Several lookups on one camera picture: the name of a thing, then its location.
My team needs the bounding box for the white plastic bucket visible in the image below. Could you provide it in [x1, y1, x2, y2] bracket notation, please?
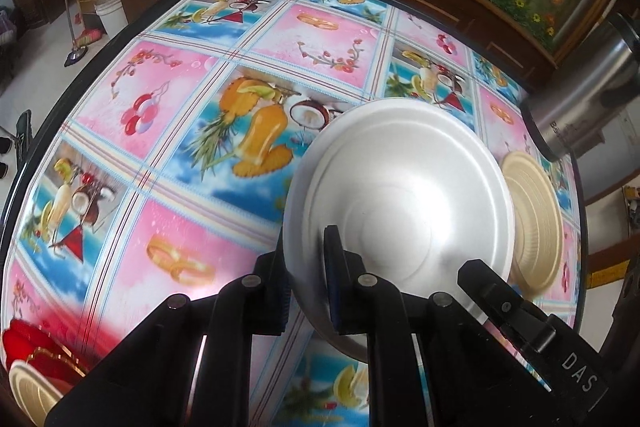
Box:
[93, 0, 131, 38]

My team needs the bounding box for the stainless steel flask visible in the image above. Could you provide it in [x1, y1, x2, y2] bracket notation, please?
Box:
[519, 11, 640, 164]

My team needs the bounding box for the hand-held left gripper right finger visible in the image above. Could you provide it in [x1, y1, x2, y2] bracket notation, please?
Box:
[323, 225, 587, 427]

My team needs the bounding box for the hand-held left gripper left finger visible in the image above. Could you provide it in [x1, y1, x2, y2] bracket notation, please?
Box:
[44, 251, 290, 427]

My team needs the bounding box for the white paper bowl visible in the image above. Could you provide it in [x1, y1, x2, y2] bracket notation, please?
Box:
[282, 99, 516, 360]

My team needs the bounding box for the large red glass plate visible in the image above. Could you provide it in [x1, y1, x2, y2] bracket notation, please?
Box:
[1, 314, 102, 375]

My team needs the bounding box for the beige paper bowl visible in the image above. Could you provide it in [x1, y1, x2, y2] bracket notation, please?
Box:
[500, 151, 564, 299]
[8, 359, 69, 426]

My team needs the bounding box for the flat floor mop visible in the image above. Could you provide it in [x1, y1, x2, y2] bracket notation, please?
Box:
[14, 111, 35, 168]

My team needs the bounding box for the printed fruit tablecloth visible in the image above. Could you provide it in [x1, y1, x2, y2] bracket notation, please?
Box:
[0, 0, 585, 427]

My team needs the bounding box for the small red glass plate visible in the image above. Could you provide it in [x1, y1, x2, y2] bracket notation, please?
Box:
[22, 346, 89, 384]

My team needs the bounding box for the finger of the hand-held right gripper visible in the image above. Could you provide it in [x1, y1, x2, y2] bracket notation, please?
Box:
[457, 259, 557, 354]

